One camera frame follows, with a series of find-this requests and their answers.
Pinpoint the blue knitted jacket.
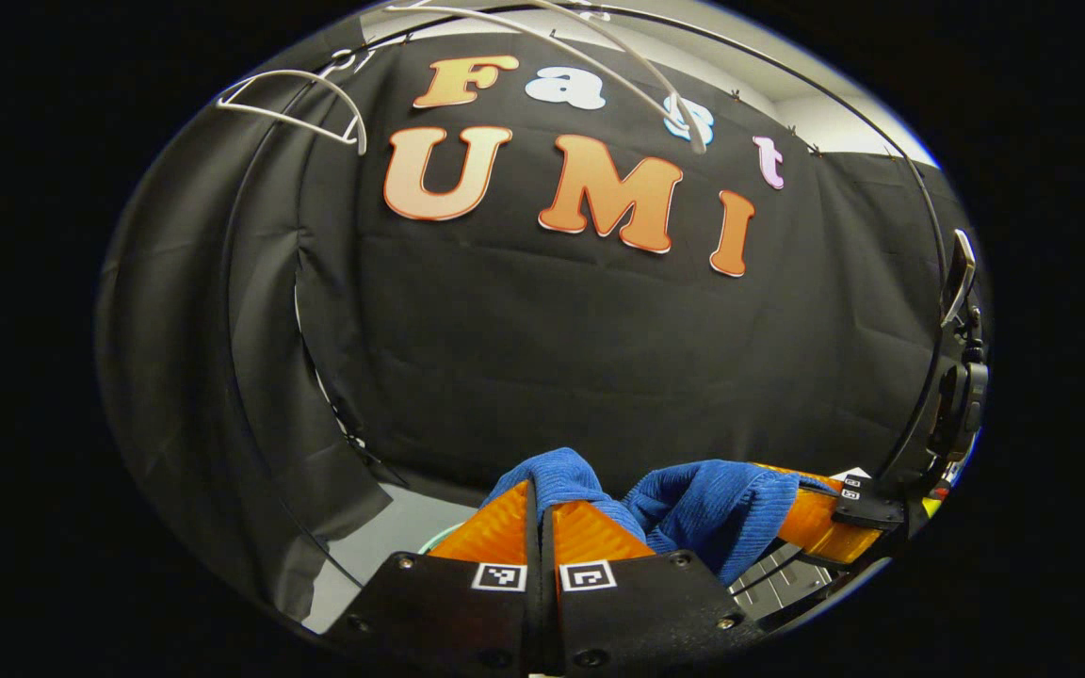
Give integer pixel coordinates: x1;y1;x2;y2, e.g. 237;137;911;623
481;447;840;587

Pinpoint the white clothes hanger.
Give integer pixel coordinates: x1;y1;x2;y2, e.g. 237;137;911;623
382;0;709;154
216;69;369;157

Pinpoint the grey metal grille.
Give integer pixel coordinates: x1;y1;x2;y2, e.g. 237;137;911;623
729;541;837;620

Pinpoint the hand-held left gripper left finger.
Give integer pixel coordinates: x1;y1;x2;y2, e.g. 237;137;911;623
321;478;544;675

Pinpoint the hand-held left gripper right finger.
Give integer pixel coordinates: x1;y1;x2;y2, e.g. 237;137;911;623
542;499;769;677

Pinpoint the black clothes rack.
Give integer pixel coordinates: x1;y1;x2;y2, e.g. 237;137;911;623
218;5;953;589

